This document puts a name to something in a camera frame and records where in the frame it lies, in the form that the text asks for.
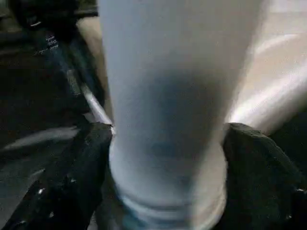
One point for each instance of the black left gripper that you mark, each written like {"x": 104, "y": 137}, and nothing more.
{"x": 48, "y": 14}

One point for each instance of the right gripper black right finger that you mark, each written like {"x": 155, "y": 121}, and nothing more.
{"x": 263, "y": 187}

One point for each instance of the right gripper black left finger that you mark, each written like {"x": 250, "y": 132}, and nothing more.
{"x": 69, "y": 187}

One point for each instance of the white plastic table leg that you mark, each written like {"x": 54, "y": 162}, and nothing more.
{"x": 180, "y": 95}

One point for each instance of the white plastic stool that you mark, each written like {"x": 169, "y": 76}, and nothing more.
{"x": 275, "y": 72}

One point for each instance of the black glossy mat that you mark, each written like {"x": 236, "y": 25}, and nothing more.
{"x": 28, "y": 107}

